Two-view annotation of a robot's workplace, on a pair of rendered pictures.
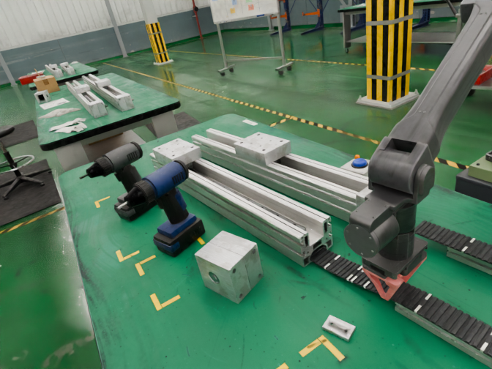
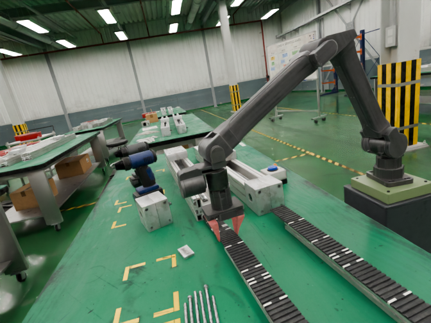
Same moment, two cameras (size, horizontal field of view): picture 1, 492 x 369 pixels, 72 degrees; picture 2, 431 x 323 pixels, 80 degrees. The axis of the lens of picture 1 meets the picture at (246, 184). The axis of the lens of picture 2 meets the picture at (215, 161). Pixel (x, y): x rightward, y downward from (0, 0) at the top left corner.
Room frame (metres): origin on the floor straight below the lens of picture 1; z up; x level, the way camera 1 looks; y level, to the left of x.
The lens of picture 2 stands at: (-0.16, -0.42, 1.21)
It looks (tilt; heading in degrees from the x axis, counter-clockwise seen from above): 16 degrees down; 17
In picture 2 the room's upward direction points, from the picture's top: 10 degrees counter-clockwise
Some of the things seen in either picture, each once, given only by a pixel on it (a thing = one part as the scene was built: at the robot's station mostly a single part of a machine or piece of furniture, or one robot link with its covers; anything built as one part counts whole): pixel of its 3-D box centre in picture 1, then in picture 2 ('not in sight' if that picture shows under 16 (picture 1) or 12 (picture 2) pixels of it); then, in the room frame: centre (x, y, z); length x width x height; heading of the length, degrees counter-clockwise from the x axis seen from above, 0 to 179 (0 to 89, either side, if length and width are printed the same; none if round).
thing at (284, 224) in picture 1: (219, 188); (186, 175); (0.93, 0.08, 0.82); 0.80 x 0.10 x 0.09; 32
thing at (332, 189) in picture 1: (264, 164); (222, 165); (1.03, -0.08, 0.82); 0.80 x 0.10 x 0.09; 32
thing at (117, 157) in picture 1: (120, 185); (133, 165); (0.96, 0.38, 0.89); 0.20 x 0.08 x 0.22; 136
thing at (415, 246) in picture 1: (394, 241); (220, 199); (0.44, -0.23, 0.92); 0.10 x 0.07 x 0.07; 123
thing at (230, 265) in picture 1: (233, 262); (156, 209); (0.58, 0.06, 0.83); 0.11 x 0.10 x 0.10; 135
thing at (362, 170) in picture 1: (358, 174); (271, 176); (0.86, -0.33, 0.81); 0.10 x 0.08 x 0.06; 122
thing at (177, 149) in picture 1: (178, 156); (176, 155); (1.14, 0.22, 0.87); 0.16 x 0.11 x 0.07; 32
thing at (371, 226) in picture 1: (384, 206); (200, 170); (0.41, -0.20, 1.02); 0.12 x 0.09 x 0.12; 123
